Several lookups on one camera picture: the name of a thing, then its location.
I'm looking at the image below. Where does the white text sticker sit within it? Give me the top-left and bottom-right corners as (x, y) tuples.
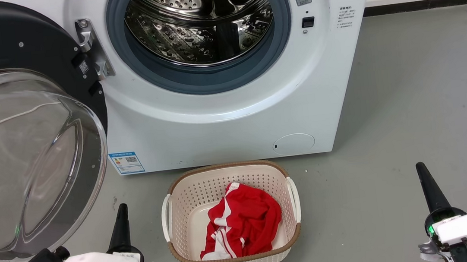
(335, 5), (355, 29)

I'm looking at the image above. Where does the steel perforated washer drum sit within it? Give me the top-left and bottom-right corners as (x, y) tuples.
(122, 0), (279, 76)

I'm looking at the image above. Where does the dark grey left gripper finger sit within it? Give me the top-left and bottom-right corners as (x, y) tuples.
(103, 203), (134, 255)

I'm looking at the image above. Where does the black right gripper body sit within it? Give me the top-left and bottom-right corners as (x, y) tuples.
(415, 204), (467, 262)

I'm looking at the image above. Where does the metal door hinge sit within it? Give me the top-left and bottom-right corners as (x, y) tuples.
(74, 16), (116, 83)

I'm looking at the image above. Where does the black round glass washer door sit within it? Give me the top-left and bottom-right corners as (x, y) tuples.
(0, 0), (124, 262)

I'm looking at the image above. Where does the white front-load washing machine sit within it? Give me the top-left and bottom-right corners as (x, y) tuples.
(0, 0), (394, 186)

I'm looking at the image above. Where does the red and white garment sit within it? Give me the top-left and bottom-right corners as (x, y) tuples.
(192, 177), (287, 262)

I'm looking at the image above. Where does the cream perforated laundry basket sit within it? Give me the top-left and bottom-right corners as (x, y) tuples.
(156, 156), (307, 262)

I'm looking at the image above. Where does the blue energy label sticker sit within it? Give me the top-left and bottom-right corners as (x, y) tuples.
(108, 150), (146, 177)

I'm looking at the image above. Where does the round white filter cover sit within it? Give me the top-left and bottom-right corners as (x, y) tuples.
(271, 131), (317, 158)

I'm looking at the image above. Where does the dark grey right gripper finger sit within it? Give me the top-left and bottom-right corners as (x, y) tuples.
(415, 159), (453, 216)

